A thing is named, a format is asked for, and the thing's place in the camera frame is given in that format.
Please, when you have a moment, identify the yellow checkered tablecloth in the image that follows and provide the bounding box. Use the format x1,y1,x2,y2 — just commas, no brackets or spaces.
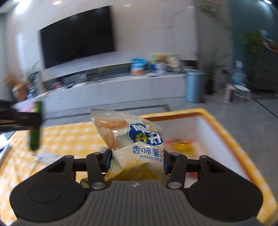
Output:
1,122,106,225

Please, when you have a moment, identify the white flat snack packet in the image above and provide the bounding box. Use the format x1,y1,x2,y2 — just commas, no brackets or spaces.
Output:
34,151,63,165

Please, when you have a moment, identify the green potted plant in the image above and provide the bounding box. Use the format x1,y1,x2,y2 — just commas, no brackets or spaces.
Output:
191,47,230,95

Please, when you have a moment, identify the brown round vase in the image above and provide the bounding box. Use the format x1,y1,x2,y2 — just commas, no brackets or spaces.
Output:
4,74,29,102

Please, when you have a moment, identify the blue snack bag on cabinet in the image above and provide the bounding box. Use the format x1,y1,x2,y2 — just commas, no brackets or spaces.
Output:
130,58,146,76

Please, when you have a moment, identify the teddy bear toy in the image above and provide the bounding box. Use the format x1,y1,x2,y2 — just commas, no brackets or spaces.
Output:
156,54,167,75

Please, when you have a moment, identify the grey round trash bin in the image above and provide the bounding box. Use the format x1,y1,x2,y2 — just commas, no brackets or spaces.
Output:
185,70,205,104

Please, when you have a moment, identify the green snack packet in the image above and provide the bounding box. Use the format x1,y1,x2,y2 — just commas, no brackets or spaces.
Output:
29,101,43,152

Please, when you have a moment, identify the orange cardboard box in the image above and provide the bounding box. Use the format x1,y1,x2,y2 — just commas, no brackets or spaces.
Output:
143,108,277,225

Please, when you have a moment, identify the black television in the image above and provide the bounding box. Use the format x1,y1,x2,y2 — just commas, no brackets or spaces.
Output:
40,6,115,69

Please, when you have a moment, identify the pink small heater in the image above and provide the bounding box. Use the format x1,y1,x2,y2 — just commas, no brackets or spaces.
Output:
224,84,235,103

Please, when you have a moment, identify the water jug with pump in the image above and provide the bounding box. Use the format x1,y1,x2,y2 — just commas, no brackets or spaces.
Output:
230,60,246,86

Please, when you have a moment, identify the hanging ivy plant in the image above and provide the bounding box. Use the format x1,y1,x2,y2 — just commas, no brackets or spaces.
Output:
235,30,263,87

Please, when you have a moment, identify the white marble tv cabinet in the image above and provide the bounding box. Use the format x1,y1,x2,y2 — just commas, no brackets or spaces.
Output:
15,74,185,114

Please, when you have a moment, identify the potato sticks snack bag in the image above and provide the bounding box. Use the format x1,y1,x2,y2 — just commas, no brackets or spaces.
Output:
90,108,168,185

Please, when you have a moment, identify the white round stool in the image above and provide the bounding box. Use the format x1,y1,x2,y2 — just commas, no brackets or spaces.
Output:
234,85,252,101

